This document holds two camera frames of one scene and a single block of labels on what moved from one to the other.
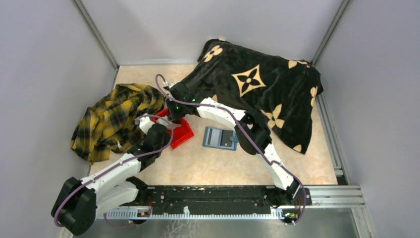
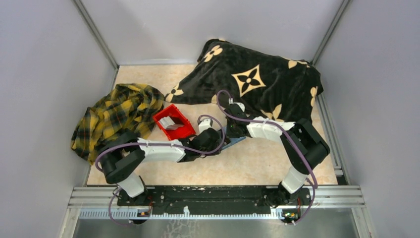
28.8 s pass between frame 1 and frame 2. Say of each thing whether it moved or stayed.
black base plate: stayed
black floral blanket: stayed
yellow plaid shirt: stayed
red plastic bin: stayed
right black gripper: moved
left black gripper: moved
